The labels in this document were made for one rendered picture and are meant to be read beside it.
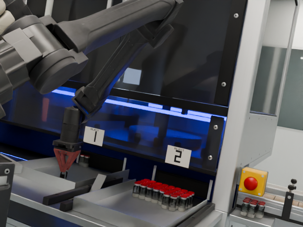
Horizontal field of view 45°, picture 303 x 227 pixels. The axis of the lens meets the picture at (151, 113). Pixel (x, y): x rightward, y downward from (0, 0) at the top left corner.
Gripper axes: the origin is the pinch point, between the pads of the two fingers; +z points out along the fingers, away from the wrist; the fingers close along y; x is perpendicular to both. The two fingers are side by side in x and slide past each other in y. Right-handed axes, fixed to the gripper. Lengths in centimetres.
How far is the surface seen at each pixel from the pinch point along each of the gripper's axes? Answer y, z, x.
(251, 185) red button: 3, -7, -58
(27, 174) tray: -3.5, 3.4, 10.6
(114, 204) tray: -9.5, 4.5, -20.5
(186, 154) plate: 11.4, -10.6, -36.7
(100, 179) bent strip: -2.3, 0.3, -13.2
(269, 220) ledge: 10, 5, -66
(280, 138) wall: 460, 4, -138
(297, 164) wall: 453, 37, -167
